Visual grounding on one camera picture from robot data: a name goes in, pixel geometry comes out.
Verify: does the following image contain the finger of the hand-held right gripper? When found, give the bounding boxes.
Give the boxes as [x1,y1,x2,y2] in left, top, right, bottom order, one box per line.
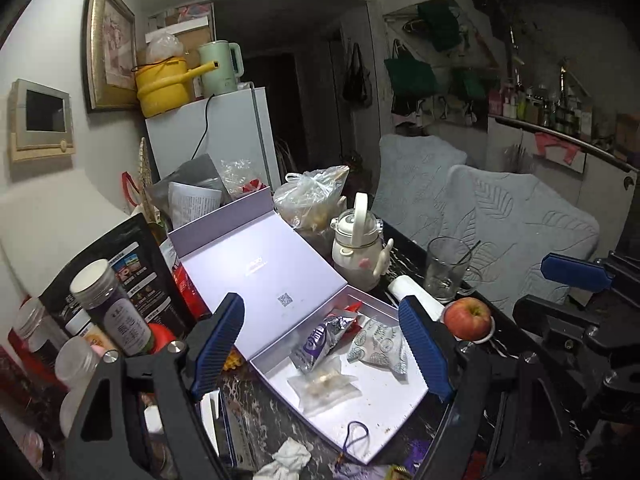
[541,252,640,293]
[512,296,601,348]

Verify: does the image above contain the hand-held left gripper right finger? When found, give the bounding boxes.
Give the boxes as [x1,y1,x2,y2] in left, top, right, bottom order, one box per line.
[397,295,583,480]

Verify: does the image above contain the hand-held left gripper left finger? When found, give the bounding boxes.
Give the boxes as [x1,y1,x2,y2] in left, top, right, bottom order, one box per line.
[65,292,246,480]

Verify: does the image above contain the white patterned packet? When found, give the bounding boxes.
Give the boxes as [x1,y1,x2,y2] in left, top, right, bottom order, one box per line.
[346,314,410,376]

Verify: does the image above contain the lavender gift box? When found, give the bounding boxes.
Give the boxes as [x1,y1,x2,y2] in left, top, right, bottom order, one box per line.
[167,187,431,466]

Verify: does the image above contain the purple snack packet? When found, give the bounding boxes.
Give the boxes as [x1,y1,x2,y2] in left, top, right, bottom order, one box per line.
[289,312,356,375]

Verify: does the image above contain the clear plastic packet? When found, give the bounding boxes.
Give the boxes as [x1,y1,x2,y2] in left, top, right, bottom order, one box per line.
[286,355,360,417]

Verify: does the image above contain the red apple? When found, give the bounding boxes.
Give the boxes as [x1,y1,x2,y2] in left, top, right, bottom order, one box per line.
[444,297,493,341]

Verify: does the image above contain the red canister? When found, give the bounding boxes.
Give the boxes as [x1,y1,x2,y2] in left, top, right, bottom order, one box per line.
[147,322,178,356]

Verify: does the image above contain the metal bowl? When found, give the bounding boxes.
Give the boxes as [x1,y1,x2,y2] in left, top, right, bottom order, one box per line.
[440,315,497,345]

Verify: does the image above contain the white roll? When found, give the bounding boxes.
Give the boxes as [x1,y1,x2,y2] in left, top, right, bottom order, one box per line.
[387,276,446,321]

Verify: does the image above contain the large leaf pattern chair cushion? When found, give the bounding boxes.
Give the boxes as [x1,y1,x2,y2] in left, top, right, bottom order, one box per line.
[435,164,601,321]

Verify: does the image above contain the glass mug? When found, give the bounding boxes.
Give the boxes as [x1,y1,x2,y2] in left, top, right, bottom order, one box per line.
[424,236,485,305]

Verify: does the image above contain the blue white carton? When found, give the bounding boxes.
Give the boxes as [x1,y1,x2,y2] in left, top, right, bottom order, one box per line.
[197,387,238,466]

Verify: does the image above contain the white cabinet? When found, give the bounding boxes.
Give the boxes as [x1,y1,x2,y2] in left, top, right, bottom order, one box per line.
[486,112,640,241]

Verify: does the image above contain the black printed pouch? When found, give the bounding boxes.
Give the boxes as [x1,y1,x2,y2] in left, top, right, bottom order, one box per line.
[39,212,198,351]

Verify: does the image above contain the cluster of spice jars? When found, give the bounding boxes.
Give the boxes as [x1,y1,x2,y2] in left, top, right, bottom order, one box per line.
[7,259,153,441]

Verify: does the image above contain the white ceramic teapot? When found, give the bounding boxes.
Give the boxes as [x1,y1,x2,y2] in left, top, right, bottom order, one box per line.
[330,191,396,292]

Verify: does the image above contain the pink cloth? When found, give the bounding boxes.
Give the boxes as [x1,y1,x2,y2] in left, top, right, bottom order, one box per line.
[534,131,587,166]

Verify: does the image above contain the printed paper sheet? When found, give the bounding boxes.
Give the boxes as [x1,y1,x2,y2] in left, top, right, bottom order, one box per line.
[167,181,223,233]

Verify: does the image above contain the crumpled white tissue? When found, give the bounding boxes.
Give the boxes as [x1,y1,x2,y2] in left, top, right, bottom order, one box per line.
[252,437,313,480]

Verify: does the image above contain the brown cardboard box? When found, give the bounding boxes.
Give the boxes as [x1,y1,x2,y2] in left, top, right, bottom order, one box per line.
[614,112,640,161]

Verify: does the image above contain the crinkled clear bag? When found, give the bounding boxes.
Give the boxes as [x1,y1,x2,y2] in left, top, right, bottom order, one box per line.
[220,157,268,206]

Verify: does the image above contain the clear plastic food bag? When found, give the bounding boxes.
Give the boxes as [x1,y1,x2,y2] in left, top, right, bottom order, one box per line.
[272,165,351,233]

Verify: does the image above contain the grey plastic pouch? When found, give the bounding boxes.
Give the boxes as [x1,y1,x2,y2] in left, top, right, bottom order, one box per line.
[147,152,223,213]

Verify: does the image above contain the row of bottles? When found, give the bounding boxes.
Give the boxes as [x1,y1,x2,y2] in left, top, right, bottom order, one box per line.
[487,77,596,141]

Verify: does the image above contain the small leaf pattern chair cushion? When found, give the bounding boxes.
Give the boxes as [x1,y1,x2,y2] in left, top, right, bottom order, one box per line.
[372,132,468,241]

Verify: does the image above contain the gold leaf ornament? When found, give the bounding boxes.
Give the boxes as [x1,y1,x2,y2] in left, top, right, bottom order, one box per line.
[137,136,156,221]

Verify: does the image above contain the white refrigerator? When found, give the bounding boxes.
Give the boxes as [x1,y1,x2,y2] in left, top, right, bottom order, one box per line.
[145,86,281,196]

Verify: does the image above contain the small green tote bag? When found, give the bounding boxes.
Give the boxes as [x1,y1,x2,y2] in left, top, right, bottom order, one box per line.
[452,67,488,101]

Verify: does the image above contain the wide green tote bag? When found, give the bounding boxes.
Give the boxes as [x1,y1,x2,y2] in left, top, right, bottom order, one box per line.
[384,40,438,98]

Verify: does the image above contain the yellow pot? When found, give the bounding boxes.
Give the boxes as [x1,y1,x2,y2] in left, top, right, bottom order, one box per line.
[132,57,221,118]

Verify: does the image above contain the green electric kettle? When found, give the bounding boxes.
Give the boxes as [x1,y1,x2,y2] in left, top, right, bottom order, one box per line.
[197,40,245,98]

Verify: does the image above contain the black hanging bag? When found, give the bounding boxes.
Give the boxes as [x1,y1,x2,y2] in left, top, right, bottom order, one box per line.
[341,42,373,108]

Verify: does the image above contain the tall green tote bag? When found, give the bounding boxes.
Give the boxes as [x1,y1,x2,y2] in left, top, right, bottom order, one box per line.
[417,0,462,51]

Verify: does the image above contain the white plastic bag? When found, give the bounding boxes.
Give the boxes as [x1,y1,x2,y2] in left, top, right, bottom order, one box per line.
[145,30,185,66]

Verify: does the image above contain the stacked cardboard boxes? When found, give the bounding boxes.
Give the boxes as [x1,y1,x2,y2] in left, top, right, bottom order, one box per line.
[146,2,216,56]

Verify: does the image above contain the gold framed picture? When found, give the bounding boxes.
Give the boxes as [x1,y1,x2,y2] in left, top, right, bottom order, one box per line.
[82,0,137,113]

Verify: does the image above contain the black power cable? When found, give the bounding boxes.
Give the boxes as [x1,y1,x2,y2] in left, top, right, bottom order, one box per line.
[192,92,216,163]

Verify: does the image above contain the wall intercom panel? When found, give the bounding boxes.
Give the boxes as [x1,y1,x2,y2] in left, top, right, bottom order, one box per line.
[9,79,77,163]

